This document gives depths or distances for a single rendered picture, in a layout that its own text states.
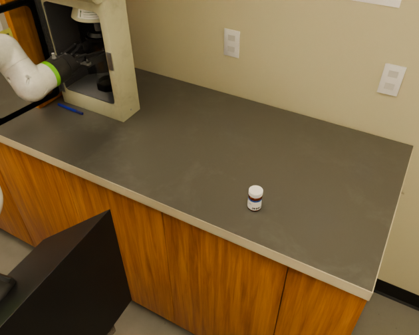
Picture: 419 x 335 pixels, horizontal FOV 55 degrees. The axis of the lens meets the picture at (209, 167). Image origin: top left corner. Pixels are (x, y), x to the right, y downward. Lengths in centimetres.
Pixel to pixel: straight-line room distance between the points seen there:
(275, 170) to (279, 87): 44
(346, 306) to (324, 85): 83
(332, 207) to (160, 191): 55
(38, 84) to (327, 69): 103
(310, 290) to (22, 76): 111
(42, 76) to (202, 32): 70
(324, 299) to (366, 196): 35
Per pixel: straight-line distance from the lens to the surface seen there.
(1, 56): 141
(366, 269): 120
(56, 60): 151
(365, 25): 154
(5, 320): 74
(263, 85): 175
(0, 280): 94
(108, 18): 148
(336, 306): 132
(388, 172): 152
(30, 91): 143
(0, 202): 80
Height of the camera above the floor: 187
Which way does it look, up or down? 41 degrees down
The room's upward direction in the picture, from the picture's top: straight up
